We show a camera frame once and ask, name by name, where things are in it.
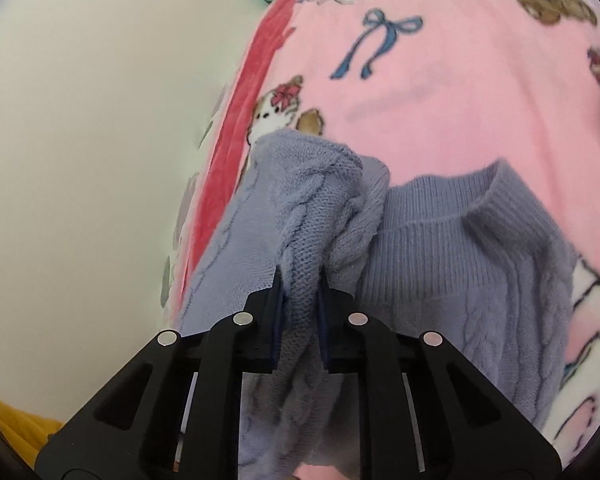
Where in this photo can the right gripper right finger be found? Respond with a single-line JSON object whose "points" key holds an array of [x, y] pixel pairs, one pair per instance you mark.
{"points": [[425, 412]]}

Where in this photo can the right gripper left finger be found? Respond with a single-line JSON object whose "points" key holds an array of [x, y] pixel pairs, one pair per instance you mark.
{"points": [[173, 410]]}

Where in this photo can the purple knit hooded cardigan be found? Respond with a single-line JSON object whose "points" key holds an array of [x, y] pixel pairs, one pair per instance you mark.
{"points": [[475, 258]]}

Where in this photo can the yellow sleeve forearm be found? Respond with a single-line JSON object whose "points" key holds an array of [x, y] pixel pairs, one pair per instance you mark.
{"points": [[26, 433]]}

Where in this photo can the floral white bed sheet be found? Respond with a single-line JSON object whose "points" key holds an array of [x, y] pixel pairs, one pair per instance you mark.
{"points": [[194, 169]]}

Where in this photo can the pink cartoon fleece blanket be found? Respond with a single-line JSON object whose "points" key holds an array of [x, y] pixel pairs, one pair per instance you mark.
{"points": [[438, 87]]}

